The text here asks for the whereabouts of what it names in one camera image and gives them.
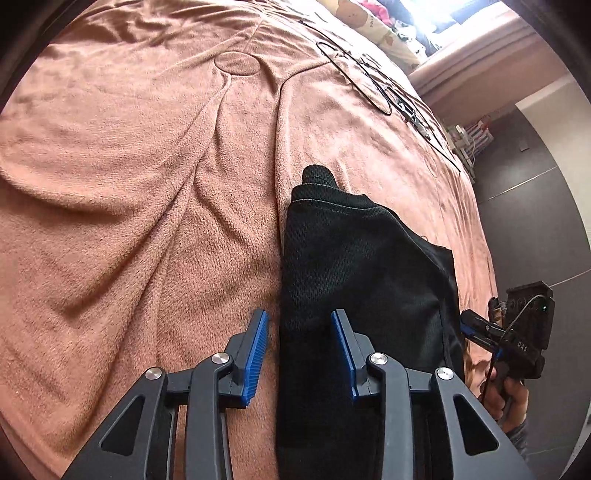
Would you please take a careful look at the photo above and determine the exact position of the dark wood wall panel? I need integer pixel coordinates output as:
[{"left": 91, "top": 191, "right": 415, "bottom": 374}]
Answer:
[{"left": 473, "top": 104, "right": 591, "bottom": 462}]

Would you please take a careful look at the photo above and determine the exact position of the brown blanket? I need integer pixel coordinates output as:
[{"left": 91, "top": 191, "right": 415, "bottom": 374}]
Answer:
[{"left": 0, "top": 0, "right": 497, "bottom": 480}]

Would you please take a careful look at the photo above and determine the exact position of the black mesh tank top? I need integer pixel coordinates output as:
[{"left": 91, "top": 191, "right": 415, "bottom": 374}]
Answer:
[{"left": 276, "top": 164, "right": 465, "bottom": 480}]

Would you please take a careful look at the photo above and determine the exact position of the pink curtain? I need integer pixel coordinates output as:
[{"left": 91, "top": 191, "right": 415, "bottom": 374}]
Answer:
[{"left": 409, "top": 21, "right": 539, "bottom": 109}]

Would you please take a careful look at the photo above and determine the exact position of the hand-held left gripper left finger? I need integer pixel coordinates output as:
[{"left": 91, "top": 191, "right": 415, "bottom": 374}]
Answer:
[{"left": 60, "top": 308, "right": 270, "bottom": 480}]

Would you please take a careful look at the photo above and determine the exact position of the printed window seat cushion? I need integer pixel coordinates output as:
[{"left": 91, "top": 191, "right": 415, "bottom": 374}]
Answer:
[{"left": 318, "top": 0, "right": 428, "bottom": 72}]

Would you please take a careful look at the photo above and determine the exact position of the person's right hand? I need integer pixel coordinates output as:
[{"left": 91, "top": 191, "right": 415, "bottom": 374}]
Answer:
[{"left": 480, "top": 364, "right": 530, "bottom": 435}]

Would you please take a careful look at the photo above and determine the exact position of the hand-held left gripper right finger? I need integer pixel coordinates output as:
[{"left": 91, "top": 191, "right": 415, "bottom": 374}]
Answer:
[{"left": 330, "top": 308, "right": 536, "bottom": 480}]

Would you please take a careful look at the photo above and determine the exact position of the person's right forearm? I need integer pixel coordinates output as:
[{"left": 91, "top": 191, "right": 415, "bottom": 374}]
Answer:
[{"left": 505, "top": 408, "right": 533, "bottom": 461}]

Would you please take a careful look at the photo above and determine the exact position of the black cable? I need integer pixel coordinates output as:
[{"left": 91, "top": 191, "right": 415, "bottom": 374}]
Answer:
[{"left": 295, "top": 11, "right": 462, "bottom": 175}]

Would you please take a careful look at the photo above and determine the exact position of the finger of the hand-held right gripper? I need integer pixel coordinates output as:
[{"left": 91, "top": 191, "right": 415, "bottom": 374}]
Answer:
[
  {"left": 459, "top": 323, "right": 503, "bottom": 357},
  {"left": 463, "top": 310, "right": 507, "bottom": 340}
]

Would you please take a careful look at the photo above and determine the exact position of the white nightstand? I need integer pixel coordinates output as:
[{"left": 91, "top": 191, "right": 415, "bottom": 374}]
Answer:
[{"left": 450, "top": 115, "right": 498, "bottom": 172}]

